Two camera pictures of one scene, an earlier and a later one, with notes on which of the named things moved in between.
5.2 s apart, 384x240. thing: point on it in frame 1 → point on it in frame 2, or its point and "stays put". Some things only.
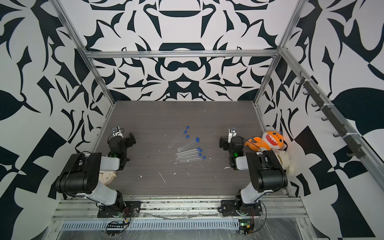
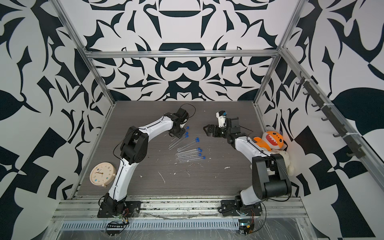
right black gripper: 226,143 → 211,126
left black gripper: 127,141 → 180,134
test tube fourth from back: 197,140 stays put
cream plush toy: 284,158 stays put
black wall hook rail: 331,116 stays put
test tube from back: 186,127 stays put
